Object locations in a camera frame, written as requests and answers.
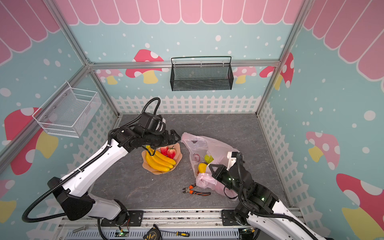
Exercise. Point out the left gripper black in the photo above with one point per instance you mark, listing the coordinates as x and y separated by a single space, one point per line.
166 141

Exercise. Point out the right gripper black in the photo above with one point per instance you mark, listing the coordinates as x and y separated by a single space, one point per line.
222 173

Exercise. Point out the yellow lemon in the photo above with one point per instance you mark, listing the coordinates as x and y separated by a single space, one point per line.
202 168

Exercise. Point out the red strawberry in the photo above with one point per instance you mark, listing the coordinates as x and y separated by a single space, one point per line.
171 153

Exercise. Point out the pink plastic bag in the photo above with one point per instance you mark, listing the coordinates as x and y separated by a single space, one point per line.
204 151

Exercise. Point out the yellow banana bunch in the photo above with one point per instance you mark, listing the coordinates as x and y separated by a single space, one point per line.
159 162

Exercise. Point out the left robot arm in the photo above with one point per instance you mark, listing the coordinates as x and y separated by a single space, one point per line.
147 131

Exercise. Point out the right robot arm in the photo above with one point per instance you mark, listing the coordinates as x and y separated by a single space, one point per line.
258 206

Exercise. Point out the pink fruit plate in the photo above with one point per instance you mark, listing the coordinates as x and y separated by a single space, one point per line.
177 159

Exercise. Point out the yellow black screwdriver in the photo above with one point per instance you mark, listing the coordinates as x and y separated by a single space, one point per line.
182 234

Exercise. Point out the black tape measure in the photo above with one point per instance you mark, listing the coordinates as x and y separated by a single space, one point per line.
153 234

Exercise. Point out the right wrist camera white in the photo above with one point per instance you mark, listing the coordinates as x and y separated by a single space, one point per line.
232 159

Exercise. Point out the black mesh wall basket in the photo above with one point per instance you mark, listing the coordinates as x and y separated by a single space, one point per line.
208 73

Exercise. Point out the white wire wall basket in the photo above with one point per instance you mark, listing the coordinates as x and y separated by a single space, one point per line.
68 111

